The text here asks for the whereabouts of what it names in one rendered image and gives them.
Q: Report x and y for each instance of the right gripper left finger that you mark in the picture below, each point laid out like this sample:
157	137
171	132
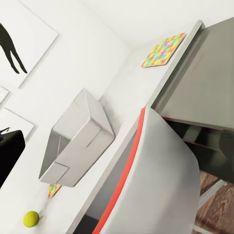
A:
12	145

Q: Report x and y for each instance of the swivel chair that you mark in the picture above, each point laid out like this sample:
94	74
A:
159	189

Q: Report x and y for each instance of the toy box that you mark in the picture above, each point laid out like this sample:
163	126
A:
76	141

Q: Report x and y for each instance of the desk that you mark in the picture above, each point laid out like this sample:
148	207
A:
193	92

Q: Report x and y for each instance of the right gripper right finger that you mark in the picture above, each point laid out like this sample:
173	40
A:
226	145

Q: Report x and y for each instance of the tennis ball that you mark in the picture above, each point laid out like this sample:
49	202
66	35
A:
31	219

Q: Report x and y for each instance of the jigsaw puzzle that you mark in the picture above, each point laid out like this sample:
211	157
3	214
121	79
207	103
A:
53	189
161	54

